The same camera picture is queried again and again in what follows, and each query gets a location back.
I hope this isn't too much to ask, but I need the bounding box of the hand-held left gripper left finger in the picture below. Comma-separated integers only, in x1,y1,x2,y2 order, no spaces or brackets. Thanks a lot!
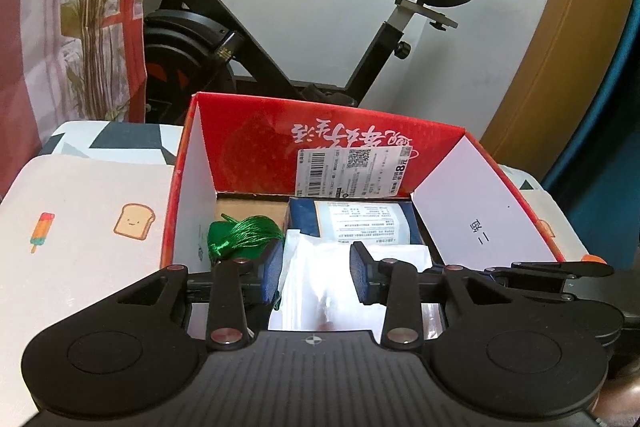
117,239,286,351

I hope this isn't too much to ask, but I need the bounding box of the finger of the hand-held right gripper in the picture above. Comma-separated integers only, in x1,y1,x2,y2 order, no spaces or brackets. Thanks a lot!
482,260,615,305

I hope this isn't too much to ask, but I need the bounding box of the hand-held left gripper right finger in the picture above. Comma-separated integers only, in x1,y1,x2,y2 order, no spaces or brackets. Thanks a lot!
348,241,507,351

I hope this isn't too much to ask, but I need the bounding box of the white plastic bag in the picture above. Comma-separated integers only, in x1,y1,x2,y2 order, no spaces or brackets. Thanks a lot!
268,229,447,334

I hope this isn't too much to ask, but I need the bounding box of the green tassel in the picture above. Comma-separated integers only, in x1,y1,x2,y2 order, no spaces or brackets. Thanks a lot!
206,215,284,270

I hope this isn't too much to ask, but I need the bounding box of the blue packet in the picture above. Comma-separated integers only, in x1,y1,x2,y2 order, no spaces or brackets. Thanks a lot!
288,198,427,249

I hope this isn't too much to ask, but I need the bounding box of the red cardboard box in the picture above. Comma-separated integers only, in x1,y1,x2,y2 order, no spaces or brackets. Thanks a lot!
172,92,568,344

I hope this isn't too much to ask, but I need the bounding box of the teal curtain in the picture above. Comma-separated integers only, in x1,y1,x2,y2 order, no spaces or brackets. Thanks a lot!
541,0,640,195

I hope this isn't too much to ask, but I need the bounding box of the white cartoon print blanket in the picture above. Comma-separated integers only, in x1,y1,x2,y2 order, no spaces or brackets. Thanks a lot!
0,154,187,408

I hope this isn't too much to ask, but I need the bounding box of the brown wooden board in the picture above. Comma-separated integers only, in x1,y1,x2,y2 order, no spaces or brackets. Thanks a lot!
480,0,640,170

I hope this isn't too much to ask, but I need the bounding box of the black exercise bike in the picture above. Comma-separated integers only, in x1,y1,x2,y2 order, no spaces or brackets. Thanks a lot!
142,0,475,126

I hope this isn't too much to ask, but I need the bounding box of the red plant print curtain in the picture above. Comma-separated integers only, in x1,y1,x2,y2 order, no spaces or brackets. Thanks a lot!
0,0,153,200

